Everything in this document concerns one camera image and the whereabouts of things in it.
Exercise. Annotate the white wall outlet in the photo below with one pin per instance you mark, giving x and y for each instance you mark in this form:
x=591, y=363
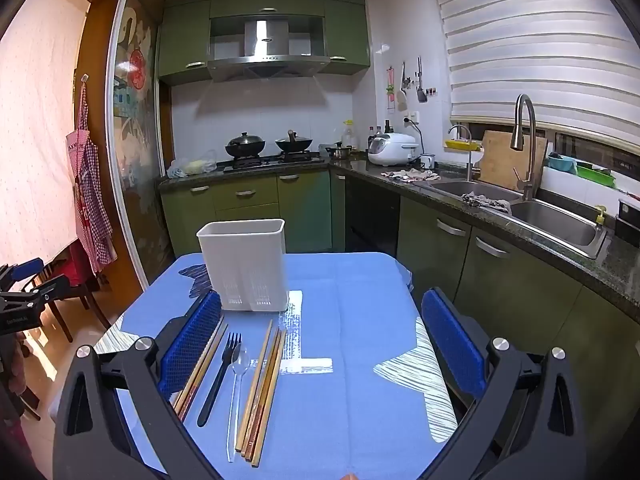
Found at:
x=411, y=119

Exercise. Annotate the tall steel faucet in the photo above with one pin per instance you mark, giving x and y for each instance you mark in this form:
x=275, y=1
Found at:
x=529, y=160

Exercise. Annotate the wooden chair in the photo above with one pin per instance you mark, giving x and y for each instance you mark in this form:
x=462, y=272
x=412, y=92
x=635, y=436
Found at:
x=75, y=275

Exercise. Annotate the wooden cutting board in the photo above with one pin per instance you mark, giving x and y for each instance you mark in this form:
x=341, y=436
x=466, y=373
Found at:
x=497, y=160

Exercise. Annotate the teal plastic container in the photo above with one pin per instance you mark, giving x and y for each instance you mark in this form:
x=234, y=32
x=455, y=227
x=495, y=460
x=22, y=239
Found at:
x=562, y=162

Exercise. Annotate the dark granite countertop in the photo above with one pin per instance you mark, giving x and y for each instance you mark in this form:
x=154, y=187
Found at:
x=620, y=265

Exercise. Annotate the small steel tap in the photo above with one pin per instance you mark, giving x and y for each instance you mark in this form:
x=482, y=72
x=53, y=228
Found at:
x=468, y=150

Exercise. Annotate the green upper cabinets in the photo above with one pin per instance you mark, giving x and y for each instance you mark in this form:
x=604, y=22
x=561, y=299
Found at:
x=345, y=30

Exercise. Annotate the wooden chopstick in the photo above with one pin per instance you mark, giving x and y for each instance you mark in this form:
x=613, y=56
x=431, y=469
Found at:
x=255, y=385
x=206, y=360
x=210, y=360
x=201, y=360
x=262, y=385
x=273, y=385
x=267, y=385

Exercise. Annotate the pink hanging tool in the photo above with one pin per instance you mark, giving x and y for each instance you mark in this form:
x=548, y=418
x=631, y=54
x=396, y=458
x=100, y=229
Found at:
x=390, y=82

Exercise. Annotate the yellow sink rack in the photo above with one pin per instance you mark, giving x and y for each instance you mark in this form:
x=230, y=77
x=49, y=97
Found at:
x=462, y=145

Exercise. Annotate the red checked apron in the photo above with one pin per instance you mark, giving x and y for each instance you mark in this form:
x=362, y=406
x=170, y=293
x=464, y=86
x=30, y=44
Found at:
x=90, y=195

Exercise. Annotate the grey rag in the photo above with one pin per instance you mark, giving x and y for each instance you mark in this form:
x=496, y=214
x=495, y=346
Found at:
x=485, y=202

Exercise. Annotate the printed sliding door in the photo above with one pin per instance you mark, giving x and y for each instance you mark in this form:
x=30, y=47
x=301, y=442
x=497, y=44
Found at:
x=137, y=135

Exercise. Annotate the green lower cabinets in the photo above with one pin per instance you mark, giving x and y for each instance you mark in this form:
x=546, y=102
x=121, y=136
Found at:
x=310, y=210

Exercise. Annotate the clear plastic bag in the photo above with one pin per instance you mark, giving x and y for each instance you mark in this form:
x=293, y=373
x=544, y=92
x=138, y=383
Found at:
x=192, y=166

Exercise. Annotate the black hanging spatula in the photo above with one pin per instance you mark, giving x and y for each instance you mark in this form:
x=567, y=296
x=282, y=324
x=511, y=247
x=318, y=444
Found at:
x=422, y=92

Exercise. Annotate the black built-in appliance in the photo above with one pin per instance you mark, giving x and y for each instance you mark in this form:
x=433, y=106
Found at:
x=372, y=220

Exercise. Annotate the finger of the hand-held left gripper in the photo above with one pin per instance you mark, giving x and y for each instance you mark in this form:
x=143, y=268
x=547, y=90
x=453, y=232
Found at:
x=52, y=287
x=29, y=267

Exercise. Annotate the steel range hood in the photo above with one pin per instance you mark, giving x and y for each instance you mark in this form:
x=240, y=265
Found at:
x=267, y=40

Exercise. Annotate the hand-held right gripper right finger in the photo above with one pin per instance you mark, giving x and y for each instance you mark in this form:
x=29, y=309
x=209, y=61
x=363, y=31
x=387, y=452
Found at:
x=452, y=340

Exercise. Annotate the black gas stove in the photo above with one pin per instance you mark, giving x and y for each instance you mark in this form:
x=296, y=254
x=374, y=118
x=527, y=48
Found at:
x=270, y=162

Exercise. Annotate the small steel pot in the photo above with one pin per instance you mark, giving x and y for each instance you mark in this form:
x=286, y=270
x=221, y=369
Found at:
x=340, y=151

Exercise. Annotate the white zebra roller blind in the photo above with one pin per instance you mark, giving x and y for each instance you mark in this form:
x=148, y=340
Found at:
x=525, y=40

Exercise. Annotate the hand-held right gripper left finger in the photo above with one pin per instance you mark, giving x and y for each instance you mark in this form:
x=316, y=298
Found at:
x=192, y=340

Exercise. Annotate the green cabinets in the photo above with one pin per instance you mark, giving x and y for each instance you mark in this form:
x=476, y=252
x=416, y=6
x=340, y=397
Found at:
x=345, y=30
x=310, y=210

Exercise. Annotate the white curtain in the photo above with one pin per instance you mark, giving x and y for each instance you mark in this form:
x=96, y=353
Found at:
x=35, y=135

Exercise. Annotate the white mug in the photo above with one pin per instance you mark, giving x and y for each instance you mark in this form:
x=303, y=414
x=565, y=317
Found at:
x=427, y=161

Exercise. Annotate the yellow-cap oil bottle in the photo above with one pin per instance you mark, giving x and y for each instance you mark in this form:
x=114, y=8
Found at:
x=349, y=136

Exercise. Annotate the patterned dishcloth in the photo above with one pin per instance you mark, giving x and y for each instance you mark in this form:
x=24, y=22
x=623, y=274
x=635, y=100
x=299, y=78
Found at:
x=410, y=175

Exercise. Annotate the yellow sink fitting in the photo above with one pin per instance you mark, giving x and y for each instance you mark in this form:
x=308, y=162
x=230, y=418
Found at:
x=600, y=215

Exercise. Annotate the white hanging spatula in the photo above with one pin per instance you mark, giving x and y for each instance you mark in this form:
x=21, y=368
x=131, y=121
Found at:
x=403, y=95

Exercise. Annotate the steel double sink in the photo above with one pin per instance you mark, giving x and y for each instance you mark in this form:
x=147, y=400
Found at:
x=560, y=227

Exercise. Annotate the black plastic fork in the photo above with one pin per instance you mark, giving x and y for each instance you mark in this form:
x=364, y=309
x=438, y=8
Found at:
x=220, y=375

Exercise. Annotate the clear plastic spoon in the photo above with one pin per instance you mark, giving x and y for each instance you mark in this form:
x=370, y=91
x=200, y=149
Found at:
x=241, y=360

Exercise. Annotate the white plastic utensil holder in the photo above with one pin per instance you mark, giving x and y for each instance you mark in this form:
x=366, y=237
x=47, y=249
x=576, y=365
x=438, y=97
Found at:
x=240, y=260

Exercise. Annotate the blue star-print tablecloth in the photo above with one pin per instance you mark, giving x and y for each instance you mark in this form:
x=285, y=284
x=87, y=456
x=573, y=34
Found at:
x=350, y=335

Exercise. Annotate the large lidded black wok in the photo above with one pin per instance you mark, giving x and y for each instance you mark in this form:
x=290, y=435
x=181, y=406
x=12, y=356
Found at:
x=245, y=145

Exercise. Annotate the white rice cooker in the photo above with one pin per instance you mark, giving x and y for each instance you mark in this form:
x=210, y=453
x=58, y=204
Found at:
x=392, y=150

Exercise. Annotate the black box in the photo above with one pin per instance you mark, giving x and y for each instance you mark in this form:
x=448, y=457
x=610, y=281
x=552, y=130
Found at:
x=629, y=222

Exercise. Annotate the small lidded black wok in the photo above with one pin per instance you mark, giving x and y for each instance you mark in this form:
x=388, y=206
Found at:
x=294, y=143

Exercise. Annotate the green plastic tray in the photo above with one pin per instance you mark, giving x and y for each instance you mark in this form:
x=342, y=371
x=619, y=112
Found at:
x=595, y=175

